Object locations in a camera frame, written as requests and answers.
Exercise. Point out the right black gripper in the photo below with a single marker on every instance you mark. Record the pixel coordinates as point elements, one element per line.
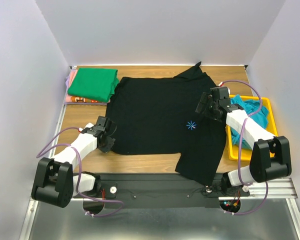
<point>203,104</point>

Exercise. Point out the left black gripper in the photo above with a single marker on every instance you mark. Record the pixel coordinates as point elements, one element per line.
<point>109,145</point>

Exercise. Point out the black polo shirt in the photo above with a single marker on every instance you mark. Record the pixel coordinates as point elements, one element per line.
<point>158,116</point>

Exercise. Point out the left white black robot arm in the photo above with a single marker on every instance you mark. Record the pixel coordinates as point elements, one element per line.
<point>55,182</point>

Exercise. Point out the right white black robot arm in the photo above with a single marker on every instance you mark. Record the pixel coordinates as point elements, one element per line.
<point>271,156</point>

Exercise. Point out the folded green t shirt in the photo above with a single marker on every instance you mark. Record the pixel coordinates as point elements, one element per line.
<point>94,83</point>

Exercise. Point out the folded orange patterned t shirt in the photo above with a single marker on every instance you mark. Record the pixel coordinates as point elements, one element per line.
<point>76,100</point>

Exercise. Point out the crumpled teal t shirt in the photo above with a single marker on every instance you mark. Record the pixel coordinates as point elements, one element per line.
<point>249,106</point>

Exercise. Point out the yellow plastic tray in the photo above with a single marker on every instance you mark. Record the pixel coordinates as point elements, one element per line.
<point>246,152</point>

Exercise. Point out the folded lilac t shirt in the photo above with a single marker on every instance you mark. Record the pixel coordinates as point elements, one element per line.
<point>68,79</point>

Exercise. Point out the folded pink t shirt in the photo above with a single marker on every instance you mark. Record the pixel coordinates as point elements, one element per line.
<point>74,72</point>

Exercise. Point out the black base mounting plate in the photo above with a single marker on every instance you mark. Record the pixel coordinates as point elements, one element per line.
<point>162,190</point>

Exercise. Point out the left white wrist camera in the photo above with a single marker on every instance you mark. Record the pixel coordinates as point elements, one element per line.
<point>88,125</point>

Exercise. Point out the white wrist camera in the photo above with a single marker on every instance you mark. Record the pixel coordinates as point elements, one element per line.
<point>221,84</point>
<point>88,125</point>

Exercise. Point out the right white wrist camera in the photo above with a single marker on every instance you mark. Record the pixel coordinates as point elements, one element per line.
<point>221,84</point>

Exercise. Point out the aluminium extrusion rail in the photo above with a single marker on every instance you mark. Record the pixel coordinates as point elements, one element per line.
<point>274,189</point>

